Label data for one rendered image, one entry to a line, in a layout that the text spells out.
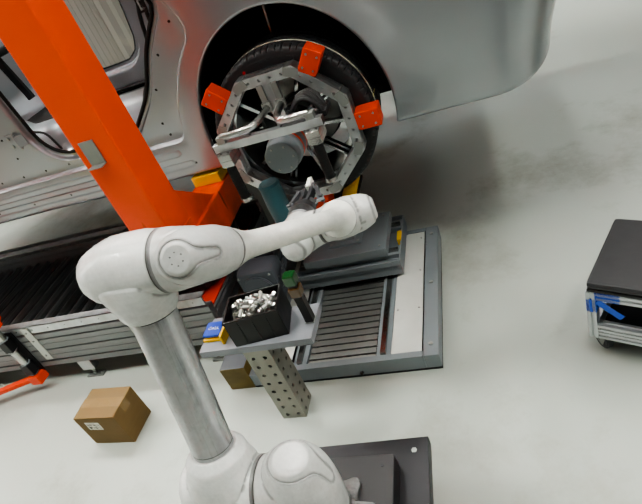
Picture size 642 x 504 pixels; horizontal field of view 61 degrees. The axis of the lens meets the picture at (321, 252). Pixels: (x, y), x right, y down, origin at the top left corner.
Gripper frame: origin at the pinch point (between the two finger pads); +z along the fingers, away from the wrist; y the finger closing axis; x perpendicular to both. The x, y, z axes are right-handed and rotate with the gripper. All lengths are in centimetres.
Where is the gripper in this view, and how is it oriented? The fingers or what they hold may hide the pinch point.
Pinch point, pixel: (310, 185)
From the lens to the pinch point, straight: 186.5
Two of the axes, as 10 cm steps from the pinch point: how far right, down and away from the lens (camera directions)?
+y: 9.2, -2.7, -2.8
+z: 0.9, -5.5, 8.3
